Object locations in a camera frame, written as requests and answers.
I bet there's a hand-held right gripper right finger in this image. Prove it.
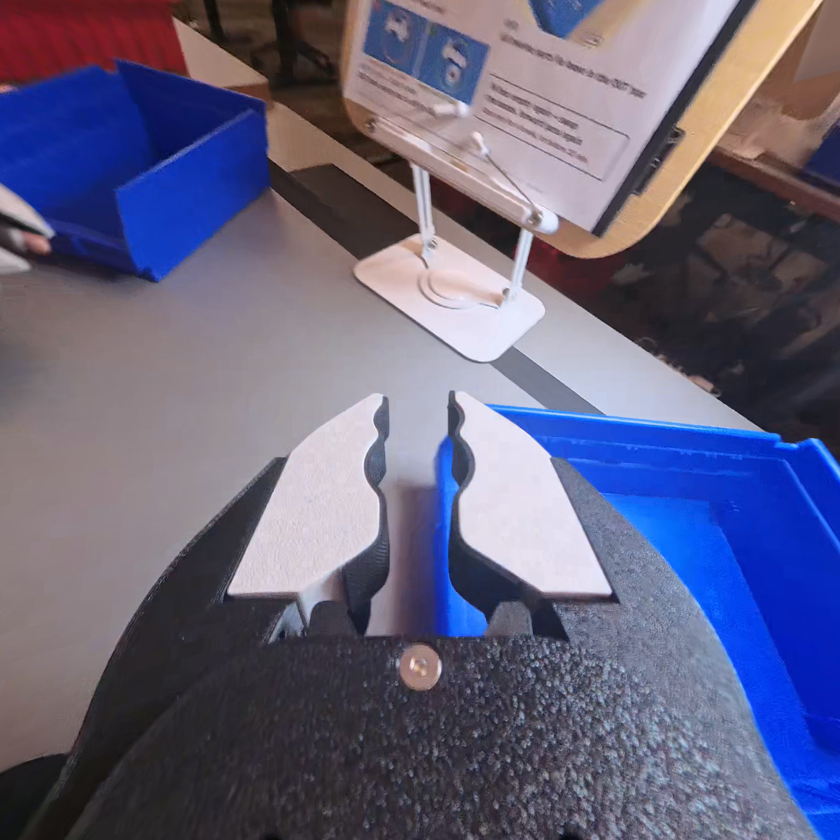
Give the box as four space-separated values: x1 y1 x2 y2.
447 390 616 615

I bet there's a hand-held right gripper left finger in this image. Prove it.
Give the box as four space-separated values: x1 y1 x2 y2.
227 392 391 628

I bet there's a blue plastic bin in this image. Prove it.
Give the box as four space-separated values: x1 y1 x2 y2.
808 125 840 185
434 405 840 840
0 59 270 283

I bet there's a red plastic bin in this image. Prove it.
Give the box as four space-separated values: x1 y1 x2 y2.
0 0 191 82

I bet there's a white document stand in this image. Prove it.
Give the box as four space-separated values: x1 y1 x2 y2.
339 0 762 363

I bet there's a printed instruction sheet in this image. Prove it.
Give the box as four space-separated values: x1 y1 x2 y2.
348 0 742 231

